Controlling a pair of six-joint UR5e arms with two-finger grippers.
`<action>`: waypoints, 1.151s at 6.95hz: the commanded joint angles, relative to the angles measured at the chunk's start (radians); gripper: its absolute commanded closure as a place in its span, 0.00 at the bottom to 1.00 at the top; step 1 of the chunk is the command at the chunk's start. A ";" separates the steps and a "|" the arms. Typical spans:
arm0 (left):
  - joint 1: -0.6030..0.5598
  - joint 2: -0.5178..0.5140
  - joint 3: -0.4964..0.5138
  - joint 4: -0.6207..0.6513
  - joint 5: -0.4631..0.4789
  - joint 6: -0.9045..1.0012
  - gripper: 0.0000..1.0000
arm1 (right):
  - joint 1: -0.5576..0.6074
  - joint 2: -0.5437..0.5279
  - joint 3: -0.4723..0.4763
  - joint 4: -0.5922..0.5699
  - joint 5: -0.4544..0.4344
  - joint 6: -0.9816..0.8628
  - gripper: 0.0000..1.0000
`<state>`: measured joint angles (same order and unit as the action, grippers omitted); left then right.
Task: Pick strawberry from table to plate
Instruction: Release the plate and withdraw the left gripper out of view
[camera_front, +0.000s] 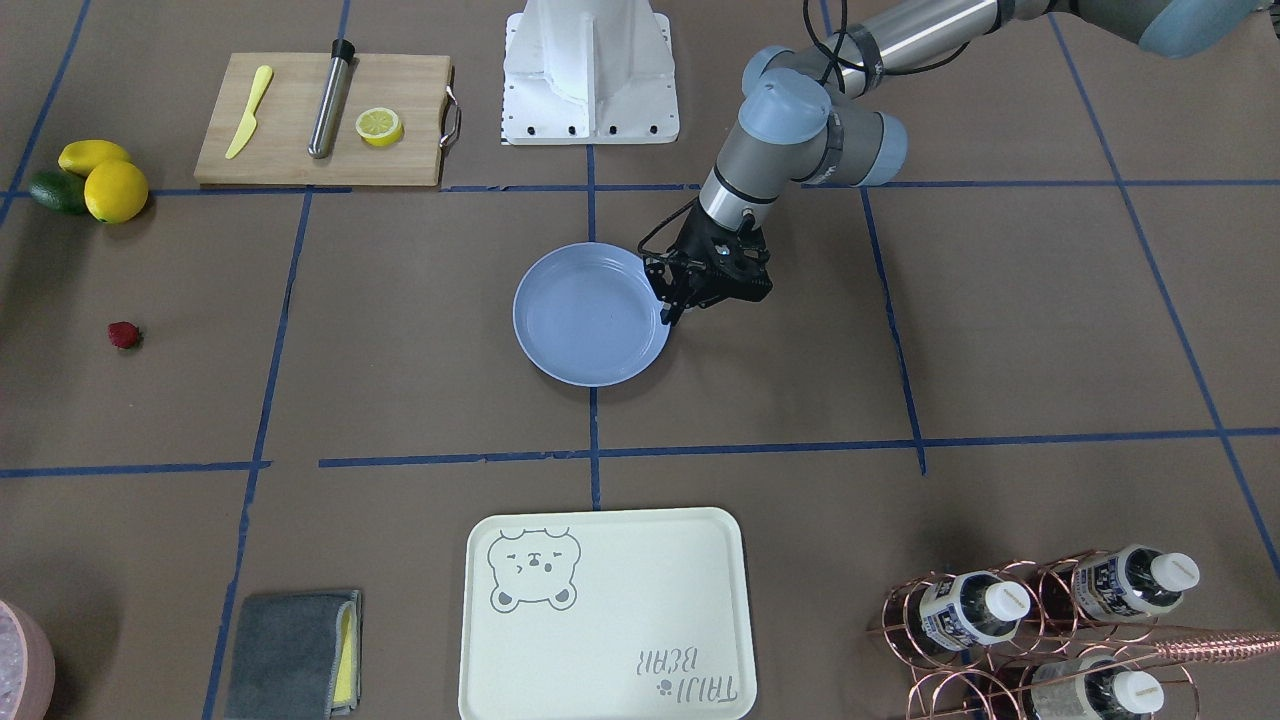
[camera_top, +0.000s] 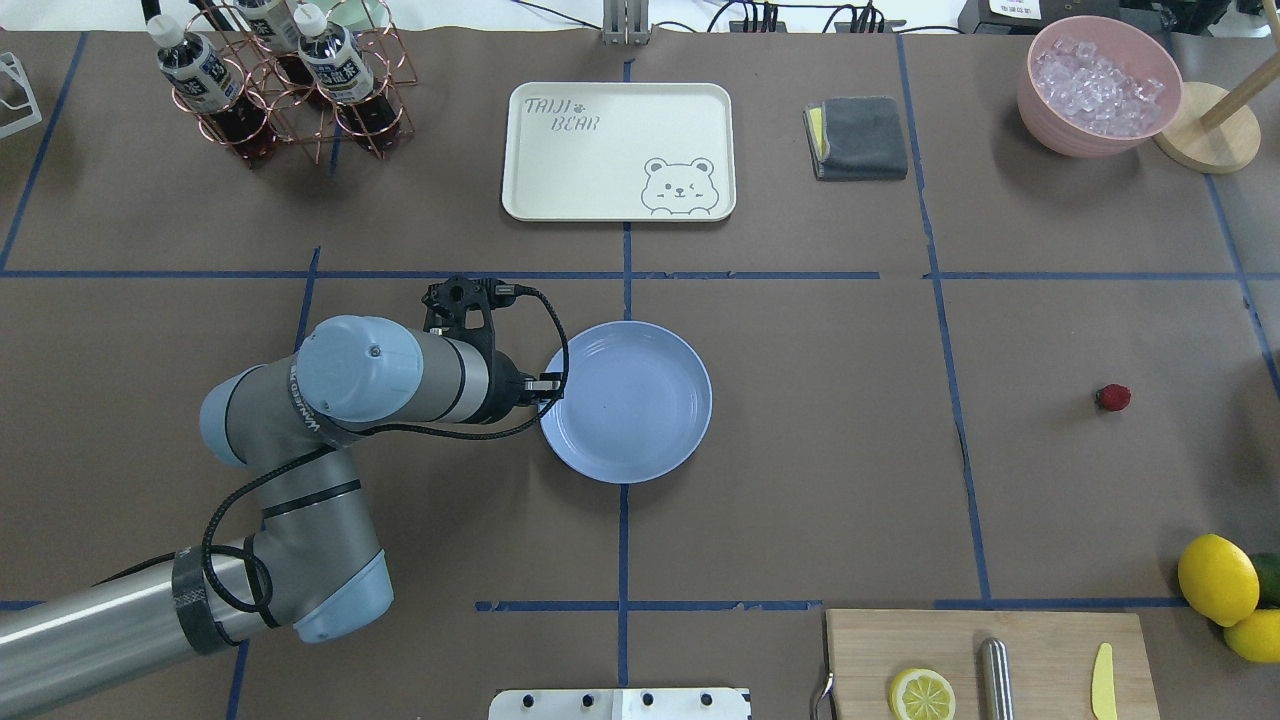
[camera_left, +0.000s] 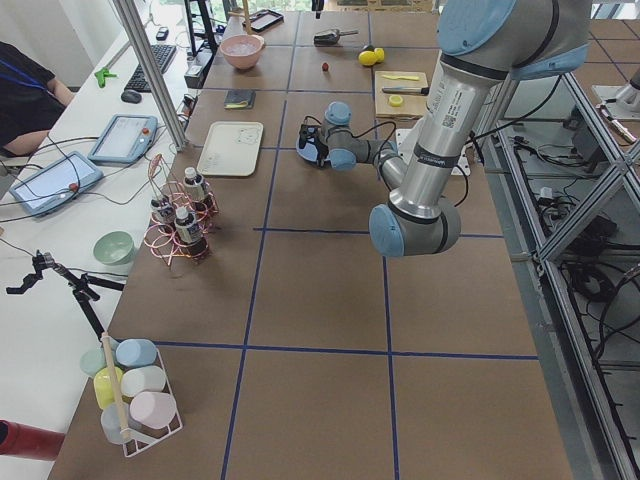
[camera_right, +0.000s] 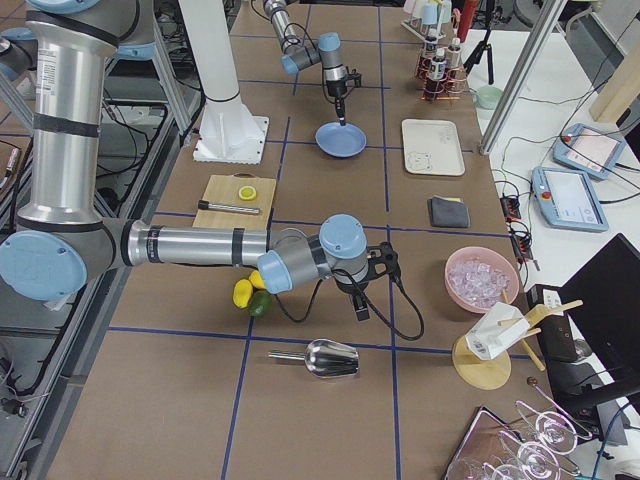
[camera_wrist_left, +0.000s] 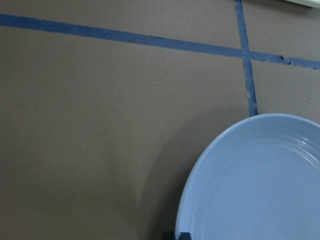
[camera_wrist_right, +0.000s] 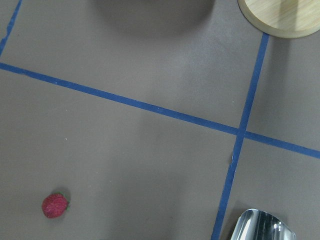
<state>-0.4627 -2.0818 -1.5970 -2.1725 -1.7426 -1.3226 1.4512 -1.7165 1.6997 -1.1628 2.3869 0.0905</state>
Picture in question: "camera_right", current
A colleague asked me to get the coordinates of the white wire cup rack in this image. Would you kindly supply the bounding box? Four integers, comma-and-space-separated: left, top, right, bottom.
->
401, 0, 453, 39

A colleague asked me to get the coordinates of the blue teach pendant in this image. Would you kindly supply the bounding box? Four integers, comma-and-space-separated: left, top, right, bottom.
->
531, 167, 609, 232
553, 123, 627, 180

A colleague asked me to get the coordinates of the dark tea bottle right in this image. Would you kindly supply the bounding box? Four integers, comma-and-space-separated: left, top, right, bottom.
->
445, 37, 461, 80

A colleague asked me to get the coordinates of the black monitor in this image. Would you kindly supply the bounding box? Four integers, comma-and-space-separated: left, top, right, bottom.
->
539, 233, 639, 414

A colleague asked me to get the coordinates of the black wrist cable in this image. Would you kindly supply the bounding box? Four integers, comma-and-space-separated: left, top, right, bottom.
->
272, 242, 426, 341

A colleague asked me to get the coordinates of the blue plastic plate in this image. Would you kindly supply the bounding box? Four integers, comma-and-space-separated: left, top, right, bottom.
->
315, 122, 367, 158

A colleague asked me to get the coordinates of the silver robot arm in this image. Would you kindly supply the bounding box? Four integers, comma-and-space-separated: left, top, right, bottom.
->
1, 1, 375, 320
262, 0, 362, 126

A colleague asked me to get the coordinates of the cream bear serving tray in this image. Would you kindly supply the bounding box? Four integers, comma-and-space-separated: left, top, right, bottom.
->
401, 119, 465, 177

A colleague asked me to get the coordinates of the far blue teach pendant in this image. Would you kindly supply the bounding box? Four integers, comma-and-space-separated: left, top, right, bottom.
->
553, 123, 627, 180

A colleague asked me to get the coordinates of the near blue teach pendant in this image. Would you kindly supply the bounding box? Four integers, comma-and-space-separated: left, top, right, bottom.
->
531, 167, 609, 232

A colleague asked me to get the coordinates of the small yellow lemon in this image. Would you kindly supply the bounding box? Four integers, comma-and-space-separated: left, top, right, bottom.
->
232, 279, 254, 309

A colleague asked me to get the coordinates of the green lime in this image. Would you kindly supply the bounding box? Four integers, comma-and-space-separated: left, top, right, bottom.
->
247, 290, 273, 318

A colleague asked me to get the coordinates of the black camera tripod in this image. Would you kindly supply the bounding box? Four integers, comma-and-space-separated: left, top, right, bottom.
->
463, 0, 496, 85

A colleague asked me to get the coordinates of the half lemon slice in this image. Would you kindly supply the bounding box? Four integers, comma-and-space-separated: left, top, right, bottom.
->
238, 185, 258, 201

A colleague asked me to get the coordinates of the wooden cutting board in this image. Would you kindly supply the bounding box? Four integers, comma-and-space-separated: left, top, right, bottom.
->
192, 175, 276, 230

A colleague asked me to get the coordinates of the dark tea bottle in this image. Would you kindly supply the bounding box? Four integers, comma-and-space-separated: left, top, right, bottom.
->
422, 47, 446, 101
421, 28, 438, 77
445, 37, 461, 80

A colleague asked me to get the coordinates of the red cylinder bottle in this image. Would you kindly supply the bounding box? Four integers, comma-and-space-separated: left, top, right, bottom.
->
457, 0, 480, 43

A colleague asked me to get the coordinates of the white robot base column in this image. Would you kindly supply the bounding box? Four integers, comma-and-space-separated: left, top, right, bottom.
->
179, 0, 269, 164

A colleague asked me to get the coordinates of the grey folded cloth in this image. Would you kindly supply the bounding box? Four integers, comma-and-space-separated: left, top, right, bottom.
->
427, 196, 470, 228

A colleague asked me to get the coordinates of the dark tea bottle middle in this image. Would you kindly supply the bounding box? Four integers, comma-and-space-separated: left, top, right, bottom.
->
422, 47, 446, 101

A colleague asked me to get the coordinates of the large yellow lemon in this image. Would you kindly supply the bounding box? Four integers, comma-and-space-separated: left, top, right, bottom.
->
248, 270, 266, 290

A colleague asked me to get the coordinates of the dark tea bottle left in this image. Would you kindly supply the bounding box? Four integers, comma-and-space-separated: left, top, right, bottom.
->
421, 28, 438, 77

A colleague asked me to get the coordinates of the mint green bowl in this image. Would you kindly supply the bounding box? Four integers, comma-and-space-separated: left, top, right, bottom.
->
475, 85, 503, 110

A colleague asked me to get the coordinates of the steel ice scoop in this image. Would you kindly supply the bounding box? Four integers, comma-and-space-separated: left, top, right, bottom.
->
268, 339, 360, 379

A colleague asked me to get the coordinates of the pink bowl of ice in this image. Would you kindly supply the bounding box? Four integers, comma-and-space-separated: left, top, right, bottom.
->
444, 246, 520, 313

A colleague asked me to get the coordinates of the aluminium frame post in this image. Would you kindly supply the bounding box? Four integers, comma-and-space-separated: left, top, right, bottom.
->
479, 0, 568, 155

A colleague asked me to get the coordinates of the wine glass on tray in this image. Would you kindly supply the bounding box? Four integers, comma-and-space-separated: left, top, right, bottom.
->
515, 400, 593, 455

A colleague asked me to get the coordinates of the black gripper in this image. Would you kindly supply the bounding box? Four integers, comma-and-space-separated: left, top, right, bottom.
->
332, 259, 372, 321
323, 69, 361, 126

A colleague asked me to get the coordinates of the copper wire bottle rack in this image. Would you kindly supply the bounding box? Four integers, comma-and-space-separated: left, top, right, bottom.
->
415, 48, 471, 101

